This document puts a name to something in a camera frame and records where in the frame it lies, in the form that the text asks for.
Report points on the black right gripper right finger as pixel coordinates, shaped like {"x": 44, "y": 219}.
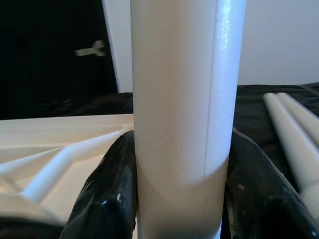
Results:
{"x": 261, "y": 204}

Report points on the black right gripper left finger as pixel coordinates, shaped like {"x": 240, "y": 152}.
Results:
{"x": 109, "y": 194}

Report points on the white plastic table leg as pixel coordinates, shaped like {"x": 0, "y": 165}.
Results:
{"x": 286, "y": 129}
{"x": 174, "y": 99}
{"x": 305, "y": 119}

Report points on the white plastic table top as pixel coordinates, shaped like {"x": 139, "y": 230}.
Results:
{"x": 49, "y": 139}

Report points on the black plastic table cover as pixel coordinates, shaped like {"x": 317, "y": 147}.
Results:
{"x": 249, "y": 112}

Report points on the black door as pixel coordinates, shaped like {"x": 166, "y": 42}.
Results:
{"x": 49, "y": 49}

